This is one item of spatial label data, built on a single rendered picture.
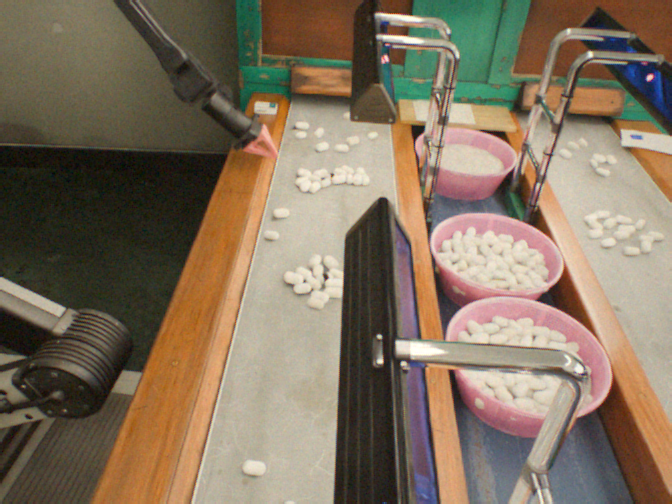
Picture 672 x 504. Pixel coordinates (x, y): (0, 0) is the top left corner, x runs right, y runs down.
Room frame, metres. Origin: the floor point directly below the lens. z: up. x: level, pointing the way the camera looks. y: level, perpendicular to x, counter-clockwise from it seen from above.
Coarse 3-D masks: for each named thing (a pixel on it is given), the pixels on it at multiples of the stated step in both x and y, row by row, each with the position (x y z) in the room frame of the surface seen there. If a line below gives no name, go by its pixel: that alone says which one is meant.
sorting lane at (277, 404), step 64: (384, 128) 1.57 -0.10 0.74; (320, 192) 1.19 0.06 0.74; (384, 192) 1.21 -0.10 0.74; (256, 256) 0.92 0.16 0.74; (256, 320) 0.74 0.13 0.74; (320, 320) 0.75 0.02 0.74; (256, 384) 0.60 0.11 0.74; (320, 384) 0.61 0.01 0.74; (256, 448) 0.49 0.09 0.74; (320, 448) 0.49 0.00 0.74
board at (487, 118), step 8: (400, 104) 1.66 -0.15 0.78; (408, 104) 1.67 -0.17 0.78; (400, 112) 1.60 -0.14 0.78; (408, 112) 1.61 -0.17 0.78; (480, 112) 1.65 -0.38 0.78; (488, 112) 1.65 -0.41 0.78; (496, 112) 1.66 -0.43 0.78; (504, 112) 1.66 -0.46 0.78; (408, 120) 1.55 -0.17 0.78; (416, 120) 1.55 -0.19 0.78; (480, 120) 1.59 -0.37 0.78; (488, 120) 1.60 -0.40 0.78; (496, 120) 1.60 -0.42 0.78; (504, 120) 1.61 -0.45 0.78; (512, 120) 1.61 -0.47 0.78; (464, 128) 1.55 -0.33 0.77; (472, 128) 1.55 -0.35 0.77; (480, 128) 1.56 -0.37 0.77; (488, 128) 1.56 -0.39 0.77; (496, 128) 1.56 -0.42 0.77; (504, 128) 1.56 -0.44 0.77; (512, 128) 1.56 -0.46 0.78
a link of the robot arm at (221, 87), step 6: (198, 66) 1.25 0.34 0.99; (204, 66) 1.27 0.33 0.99; (204, 72) 1.24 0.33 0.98; (210, 72) 1.27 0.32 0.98; (210, 78) 1.24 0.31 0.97; (216, 78) 1.27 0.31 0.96; (210, 84) 1.26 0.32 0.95; (216, 84) 1.24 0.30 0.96; (222, 84) 1.34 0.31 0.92; (174, 90) 1.23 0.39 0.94; (204, 90) 1.25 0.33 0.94; (210, 90) 1.24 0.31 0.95; (222, 90) 1.30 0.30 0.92; (228, 90) 1.33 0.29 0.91; (180, 96) 1.23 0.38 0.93; (198, 96) 1.24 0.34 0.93; (228, 96) 1.30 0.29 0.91; (192, 102) 1.23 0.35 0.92
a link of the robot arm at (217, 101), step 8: (208, 96) 1.25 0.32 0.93; (216, 96) 1.24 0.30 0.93; (224, 96) 1.26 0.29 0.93; (208, 104) 1.22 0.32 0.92; (216, 104) 1.23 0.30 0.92; (224, 104) 1.24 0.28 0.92; (232, 104) 1.25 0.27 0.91; (208, 112) 1.23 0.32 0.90; (216, 112) 1.22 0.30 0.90; (224, 112) 1.23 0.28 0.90; (216, 120) 1.23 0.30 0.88
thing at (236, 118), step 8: (232, 112) 1.23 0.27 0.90; (240, 112) 1.25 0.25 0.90; (256, 112) 1.30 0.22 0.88; (224, 120) 1.22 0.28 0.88; (232, 120) 1.23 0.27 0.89; (240, 120) 1.23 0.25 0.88; (248, 120) 1.25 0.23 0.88; (256, 120) 1.28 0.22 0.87; (224, 128) 1.23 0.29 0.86; (232, 128) 1.22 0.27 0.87; (240, 128) 1.23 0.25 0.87; (248, 128) 1.23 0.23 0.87; (240, 136) 1.23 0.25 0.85; (248, 136) 1.20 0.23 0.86; (240, 144) 1.21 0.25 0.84
